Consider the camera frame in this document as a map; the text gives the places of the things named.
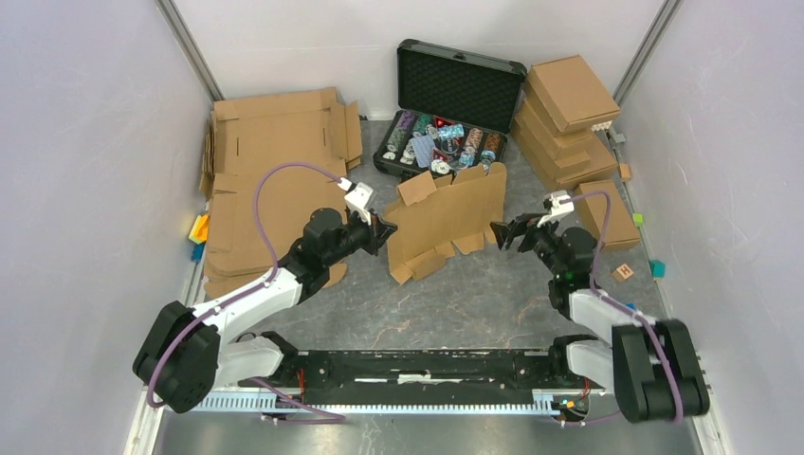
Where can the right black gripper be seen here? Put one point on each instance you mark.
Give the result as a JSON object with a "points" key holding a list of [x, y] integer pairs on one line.
{"points": [[523, 224]]}

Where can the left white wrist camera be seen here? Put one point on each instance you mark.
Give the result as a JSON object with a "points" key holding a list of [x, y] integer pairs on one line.
{"points": [[358, 198]]}

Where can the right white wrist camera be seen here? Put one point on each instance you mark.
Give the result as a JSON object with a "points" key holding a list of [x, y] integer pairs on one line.
{"points": [[558, 204]]}

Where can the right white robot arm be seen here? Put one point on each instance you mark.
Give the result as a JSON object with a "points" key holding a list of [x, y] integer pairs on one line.
{"points": [[650, 365]]}

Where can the blue block at left wall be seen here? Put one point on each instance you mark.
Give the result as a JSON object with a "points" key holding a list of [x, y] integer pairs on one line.
{"points": [[198, 253]]}

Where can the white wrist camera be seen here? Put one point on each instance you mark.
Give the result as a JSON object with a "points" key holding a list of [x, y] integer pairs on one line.
{"points": [[358, 198], [558, 204]]}

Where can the yellow orange block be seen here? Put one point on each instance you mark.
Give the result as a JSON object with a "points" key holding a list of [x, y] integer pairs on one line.
{"points": [[199, 231]]}

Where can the small wooden cube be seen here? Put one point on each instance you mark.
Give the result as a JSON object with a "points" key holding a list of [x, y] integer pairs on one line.
{"points": [[625, 172]]}

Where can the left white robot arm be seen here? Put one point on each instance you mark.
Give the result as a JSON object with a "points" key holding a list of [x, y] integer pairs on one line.
{"points": [[190, 351]]}

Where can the stack of flat cardboard sheets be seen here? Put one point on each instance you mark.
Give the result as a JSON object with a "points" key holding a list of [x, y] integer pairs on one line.
{"points": [[265, 171]]}

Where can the wooden letter H block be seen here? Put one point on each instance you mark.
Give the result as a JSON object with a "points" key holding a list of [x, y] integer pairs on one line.
{"points": [[623, 273]]}

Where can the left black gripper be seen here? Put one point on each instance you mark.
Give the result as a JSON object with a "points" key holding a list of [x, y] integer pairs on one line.
{"points": [[384, 230]]}

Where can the large bottom cardboard box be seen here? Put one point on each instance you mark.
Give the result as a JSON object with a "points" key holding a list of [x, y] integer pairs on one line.
{"points": [[594, 162]]}

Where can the teal block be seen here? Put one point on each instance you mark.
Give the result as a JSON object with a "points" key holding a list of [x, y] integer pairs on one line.
{"points": [[657, 269]]}

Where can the black poker chip case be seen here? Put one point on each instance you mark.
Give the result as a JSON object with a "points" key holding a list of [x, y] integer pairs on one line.
{"points": [[455, 110]]}

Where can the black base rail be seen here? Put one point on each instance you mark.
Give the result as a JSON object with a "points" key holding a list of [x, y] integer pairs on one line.
{"points": [[419, 378]]}

